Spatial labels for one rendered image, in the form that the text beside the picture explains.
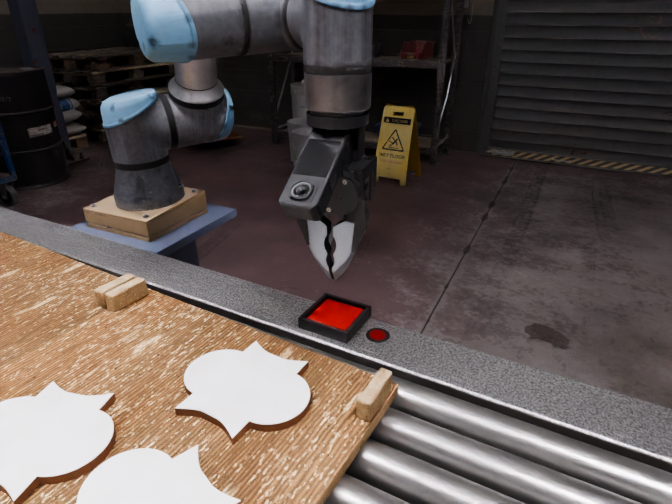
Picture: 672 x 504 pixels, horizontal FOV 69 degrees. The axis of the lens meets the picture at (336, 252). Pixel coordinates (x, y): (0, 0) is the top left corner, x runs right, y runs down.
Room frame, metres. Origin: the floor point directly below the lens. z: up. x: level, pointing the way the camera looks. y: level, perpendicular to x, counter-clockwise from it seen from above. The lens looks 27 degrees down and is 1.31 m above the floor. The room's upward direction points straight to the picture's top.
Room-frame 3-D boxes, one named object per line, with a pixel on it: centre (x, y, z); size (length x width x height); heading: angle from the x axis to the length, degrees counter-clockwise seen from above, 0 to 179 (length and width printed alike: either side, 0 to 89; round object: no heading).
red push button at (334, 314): (0.57, 0.00, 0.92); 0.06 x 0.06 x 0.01; 61
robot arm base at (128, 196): (1.05, 0.43, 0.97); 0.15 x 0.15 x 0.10
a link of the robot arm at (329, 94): (0.57, 0.00, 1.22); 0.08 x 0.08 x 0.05
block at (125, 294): (0.59, 0.29, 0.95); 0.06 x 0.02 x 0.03; 149
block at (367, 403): (0.39, -0.04, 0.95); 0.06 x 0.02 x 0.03; 149
